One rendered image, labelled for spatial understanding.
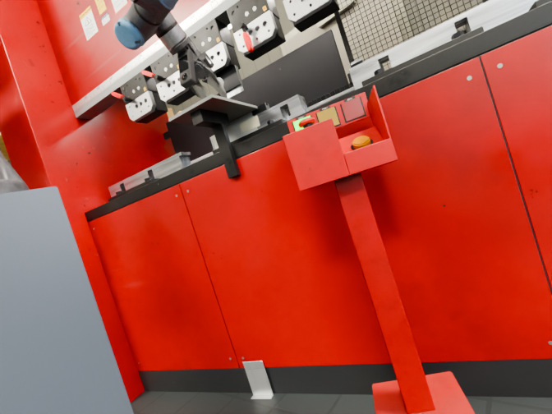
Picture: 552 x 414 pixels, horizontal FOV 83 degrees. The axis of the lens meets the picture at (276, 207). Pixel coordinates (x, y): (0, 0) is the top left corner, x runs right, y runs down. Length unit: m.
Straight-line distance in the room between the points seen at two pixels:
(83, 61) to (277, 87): 0.91
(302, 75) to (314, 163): 1.07
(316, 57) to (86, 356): 1.49
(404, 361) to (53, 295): 0.67
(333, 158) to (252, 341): 0.79
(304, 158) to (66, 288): 0.46
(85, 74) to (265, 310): 1.34
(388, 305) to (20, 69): 1.73
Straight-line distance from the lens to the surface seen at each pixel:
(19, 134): 1.82
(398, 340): 0.78
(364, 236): 0.70
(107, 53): 1.69
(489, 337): 1.01
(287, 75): 1.72
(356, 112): 0.81
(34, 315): 0.52
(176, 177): 1.22
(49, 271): 0.52
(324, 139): 0.64
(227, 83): 1.26
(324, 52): 1.67
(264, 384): 1.29
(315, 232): 0.96
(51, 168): 1.69
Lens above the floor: 0.66
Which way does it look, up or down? 1 degrees down
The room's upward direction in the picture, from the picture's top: 18 degrees counter-clockwise
